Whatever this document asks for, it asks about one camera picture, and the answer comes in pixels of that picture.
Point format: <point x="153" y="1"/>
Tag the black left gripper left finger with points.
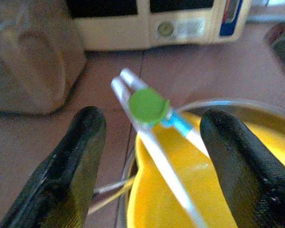
<point x="54" y="185"/>

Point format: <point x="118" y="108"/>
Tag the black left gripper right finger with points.
<point x="251" y="180"/>

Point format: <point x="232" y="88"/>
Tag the white chopsticks green blue joint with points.
<point x="146" y="107"/>

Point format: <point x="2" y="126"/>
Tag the beige water ionizer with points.
<point x="133" y="33"/>

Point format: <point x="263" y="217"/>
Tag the steel bowl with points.
<point x="251" y="110"/>

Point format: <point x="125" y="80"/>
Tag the yellow plastic bowl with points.
<point x="192" y="185"/>

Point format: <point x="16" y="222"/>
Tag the jar with brown contents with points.
<point x="33" y="59"/>

